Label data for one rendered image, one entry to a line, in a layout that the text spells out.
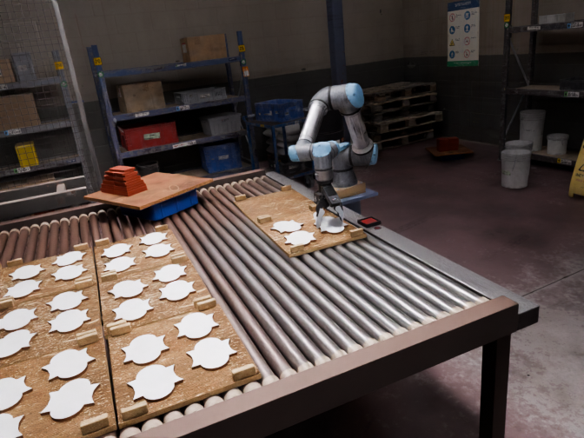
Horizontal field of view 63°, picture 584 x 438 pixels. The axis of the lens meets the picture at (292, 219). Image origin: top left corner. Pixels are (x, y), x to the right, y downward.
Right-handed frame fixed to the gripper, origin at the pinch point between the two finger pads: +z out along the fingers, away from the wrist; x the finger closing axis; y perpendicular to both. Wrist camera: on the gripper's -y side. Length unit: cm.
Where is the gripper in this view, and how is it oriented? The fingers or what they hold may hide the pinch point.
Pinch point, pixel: (330, 224)
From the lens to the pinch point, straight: 208.8
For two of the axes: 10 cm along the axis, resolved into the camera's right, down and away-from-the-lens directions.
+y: -3.7, -2.7, 8.9
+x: -9.2, 2.3, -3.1
